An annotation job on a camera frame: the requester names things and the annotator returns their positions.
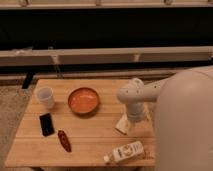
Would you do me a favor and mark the white sponge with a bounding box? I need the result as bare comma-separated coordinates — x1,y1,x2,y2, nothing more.
115,114,132,135

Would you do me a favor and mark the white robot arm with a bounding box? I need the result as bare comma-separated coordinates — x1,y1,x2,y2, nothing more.
117,66,213,171

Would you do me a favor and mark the orange ceramic bowl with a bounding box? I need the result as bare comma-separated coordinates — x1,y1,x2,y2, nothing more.
68,87,99,115

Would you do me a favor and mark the wooden table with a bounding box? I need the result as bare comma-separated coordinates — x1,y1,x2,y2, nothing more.
5,79,155,167

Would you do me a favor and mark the black rectangular phone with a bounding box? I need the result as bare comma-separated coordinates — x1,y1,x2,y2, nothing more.
39,113,54,136

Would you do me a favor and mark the white plastic cup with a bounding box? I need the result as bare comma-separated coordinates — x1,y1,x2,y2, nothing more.
35,87,55,109

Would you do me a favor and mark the black post foot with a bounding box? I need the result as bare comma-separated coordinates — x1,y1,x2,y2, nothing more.
22,72,35,89

